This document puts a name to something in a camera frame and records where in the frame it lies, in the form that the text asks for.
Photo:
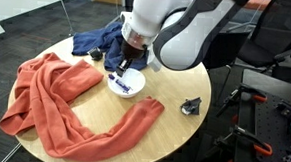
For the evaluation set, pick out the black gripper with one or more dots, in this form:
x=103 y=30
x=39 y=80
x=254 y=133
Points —
x=132 y=51

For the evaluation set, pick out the purple Expo marker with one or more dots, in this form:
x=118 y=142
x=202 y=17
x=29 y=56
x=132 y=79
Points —
x=122 y=84

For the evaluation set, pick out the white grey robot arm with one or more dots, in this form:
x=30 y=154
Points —
x=188 y=36

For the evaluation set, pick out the white ceramic bowl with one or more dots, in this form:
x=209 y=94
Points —
x=137 y=80

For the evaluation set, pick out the navy blue cloth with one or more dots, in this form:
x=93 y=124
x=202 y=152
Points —
x=101 y=38

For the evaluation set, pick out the crumpled black clip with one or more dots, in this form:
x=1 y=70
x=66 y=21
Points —
x=191 y=106

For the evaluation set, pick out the orange fleece cloth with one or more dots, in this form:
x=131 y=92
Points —
x=51 y=96

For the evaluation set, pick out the black plain-back chair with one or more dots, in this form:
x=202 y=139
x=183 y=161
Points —
x=225 y=48

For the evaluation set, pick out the orange bench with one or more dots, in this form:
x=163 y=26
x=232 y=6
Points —
x=256 y=3

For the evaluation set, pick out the black armrest office chair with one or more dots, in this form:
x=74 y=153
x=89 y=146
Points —
x=278 y=28

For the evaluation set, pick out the black perforated mounting board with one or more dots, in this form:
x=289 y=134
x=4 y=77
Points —
x=269 y=131

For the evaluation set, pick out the white wall board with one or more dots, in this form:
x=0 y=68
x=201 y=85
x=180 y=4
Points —
x=19 y=1

